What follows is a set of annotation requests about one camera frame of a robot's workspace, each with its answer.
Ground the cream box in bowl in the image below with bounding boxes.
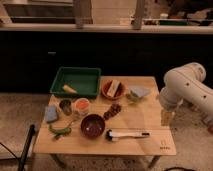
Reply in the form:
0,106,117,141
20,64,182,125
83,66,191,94
107,80,120,97

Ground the wooden folding table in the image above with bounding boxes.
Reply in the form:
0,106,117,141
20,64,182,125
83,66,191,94
33,76,176,160

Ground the orange filled plastic cup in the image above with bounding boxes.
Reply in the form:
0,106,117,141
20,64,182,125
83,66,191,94
74,98,90,115

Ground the long dark counter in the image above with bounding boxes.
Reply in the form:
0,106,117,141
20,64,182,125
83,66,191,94
0,24,213,93

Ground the green chili pepper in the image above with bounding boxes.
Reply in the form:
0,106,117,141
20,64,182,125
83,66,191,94
49,125,72,139

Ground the green leafy vegetable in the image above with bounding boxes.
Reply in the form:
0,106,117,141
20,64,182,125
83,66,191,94
126,93,140,103

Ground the white black handled brush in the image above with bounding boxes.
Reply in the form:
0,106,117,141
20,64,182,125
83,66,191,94
106,130,150,141

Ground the small metal cup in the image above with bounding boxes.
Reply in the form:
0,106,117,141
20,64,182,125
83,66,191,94
59,99,72,115

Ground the green plastic tray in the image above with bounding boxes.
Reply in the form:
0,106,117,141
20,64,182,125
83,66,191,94
50,67,101,98

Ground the terracotta orange bowl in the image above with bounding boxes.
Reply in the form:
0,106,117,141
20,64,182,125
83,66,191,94
101,80,126,100

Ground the black tripod leg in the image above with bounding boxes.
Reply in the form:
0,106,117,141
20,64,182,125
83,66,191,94
17,124,35,171

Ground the pale yellow food piece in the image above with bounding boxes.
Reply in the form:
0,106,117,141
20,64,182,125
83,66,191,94
62,85,77,93

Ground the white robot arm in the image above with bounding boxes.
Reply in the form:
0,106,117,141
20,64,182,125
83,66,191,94
158,62,213,126

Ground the dark purple grape bunch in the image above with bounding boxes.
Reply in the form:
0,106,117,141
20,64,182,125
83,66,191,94
103,103,121,120

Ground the blue sponge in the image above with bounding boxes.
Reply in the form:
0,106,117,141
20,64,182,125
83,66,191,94
44,105,58,123

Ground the dark red bowl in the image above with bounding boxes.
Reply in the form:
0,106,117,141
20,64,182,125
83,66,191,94
81,114,105,139

